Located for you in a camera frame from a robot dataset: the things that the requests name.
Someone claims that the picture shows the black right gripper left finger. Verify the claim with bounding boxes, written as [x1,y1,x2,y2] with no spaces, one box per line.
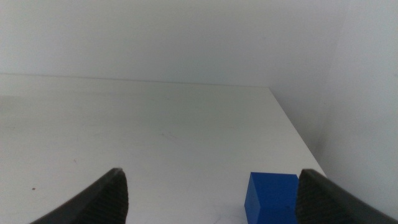
[29,167,129,224]

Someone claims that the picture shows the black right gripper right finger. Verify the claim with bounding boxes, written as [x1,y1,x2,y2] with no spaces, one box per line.
[295,168,398,224]

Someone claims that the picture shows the blue cube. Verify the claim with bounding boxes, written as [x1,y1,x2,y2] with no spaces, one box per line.
[244,172,300,224]

